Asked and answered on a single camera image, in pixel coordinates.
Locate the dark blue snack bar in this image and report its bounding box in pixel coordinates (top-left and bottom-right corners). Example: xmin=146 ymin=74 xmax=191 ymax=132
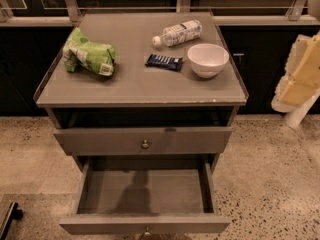
xmin=145 ymin=54 xmax=182 ymax=72

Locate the clear plastic water bottle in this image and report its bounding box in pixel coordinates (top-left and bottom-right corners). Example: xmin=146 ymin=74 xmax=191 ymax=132
xmin=152 ymin=20 xmax=202 ymax=47

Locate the open grey middle drawer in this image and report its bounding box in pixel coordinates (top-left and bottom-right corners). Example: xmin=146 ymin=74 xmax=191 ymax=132
xmin=60 ymin=159 xmax=230 ymax=235

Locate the white ceramic bowl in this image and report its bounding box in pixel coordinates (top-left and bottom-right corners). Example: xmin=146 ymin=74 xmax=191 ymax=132
xmin=187 ymin=43 xmax=229 ymax=78

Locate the metal railing frame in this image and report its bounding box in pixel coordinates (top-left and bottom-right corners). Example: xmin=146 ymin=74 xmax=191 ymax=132
xmin=0 ymin=0 xmax=319 ymax=27

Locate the green rice chip bag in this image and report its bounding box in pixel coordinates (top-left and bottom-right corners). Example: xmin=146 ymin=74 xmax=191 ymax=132
xmin=62 ymin=27 xmax=117 ymax=77

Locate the grey drawer cabinet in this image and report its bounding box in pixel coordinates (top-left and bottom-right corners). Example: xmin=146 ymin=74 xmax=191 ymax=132
xmin=35 ymin=12 xmax=248 ymax=165

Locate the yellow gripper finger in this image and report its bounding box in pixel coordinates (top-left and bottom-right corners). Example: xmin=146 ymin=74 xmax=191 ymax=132
xmin=271 ymin=34 xmax=312 ymax=113
xmin=279 ymin=33 xmax=320 ymax=107

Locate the closed grey upper drawer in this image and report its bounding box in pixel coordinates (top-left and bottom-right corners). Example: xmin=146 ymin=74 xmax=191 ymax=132
xmin=54 ymin=127 xmax=231 ymax=156

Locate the white cylindrical post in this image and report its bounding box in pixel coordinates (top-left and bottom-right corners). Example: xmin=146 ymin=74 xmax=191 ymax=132
xmin=284 ymin=89 xmax=320 ymax=129

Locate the black object on floor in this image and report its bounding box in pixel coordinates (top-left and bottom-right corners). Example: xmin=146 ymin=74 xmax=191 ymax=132
xmin=0 ymin=202 xmax=24 ymax=240

